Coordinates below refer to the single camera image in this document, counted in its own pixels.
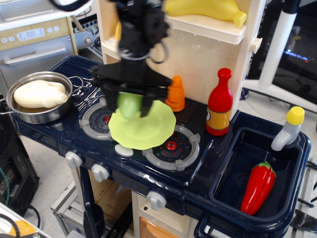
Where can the red toy chili pepper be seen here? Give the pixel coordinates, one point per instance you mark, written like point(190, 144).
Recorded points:
point(259, 186)

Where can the grey stove burner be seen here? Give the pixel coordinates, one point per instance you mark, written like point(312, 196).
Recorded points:
point(177, 153)
point(95, 121)

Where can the yellow toy banana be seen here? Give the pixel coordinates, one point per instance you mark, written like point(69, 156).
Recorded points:
point(218, 9)

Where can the right grey stove knob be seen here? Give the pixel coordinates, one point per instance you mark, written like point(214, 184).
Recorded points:
point(156, 200)

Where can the left grey stove burner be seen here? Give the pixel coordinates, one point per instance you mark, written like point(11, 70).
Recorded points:
point(95, 121)

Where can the white stand leg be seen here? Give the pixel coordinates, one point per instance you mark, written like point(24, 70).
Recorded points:
point(264, 85)

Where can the green toy pear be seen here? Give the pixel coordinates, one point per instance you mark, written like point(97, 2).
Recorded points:
point(129, 104)

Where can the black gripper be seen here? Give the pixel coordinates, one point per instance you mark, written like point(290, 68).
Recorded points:
point(131, 76)

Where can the grey toy dishwasher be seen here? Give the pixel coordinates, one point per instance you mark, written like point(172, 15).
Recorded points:
point(33, 48)

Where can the grey oval stove button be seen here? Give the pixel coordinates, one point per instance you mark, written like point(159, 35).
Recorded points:
point(123, 151)

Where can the black computer case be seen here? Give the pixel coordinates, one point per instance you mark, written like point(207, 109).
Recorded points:
point(18, 179)

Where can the red toy ketchup bottle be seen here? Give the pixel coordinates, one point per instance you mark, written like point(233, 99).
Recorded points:
point(219, 105)

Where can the orange toy carrot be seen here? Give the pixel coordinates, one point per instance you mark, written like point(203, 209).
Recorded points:
point(176, 95)

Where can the middle grey stove knob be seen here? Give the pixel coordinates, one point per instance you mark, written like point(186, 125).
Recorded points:
point(100, 173)

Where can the left grey stove knob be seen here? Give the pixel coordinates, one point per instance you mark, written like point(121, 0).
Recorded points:
point(73, 159)

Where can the cream toy chicken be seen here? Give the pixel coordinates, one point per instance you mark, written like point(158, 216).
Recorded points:
point(40, 94)

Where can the steel toy pot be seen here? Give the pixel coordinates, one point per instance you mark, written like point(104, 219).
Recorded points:
point(39, 115)

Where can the light green toy plate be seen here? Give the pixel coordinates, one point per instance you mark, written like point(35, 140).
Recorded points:
point(146, 132)

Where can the yellow toy corn cob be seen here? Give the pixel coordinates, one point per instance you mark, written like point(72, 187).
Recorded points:
point(118, 32)

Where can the grey stove knob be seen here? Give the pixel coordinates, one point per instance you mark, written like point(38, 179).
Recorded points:
point(73, 159)
point(156, 200)
point(100, 173)

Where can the navy toy kitchen counter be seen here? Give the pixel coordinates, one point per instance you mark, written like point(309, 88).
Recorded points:
point(234, 183)

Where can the grey yellow toy faucet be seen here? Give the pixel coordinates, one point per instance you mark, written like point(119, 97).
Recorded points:
point(290, 130)

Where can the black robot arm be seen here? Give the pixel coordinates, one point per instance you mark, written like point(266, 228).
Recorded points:
point(142, 26)

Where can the right grey stove burner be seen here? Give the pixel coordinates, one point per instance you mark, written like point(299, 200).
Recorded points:
point(177, 153)

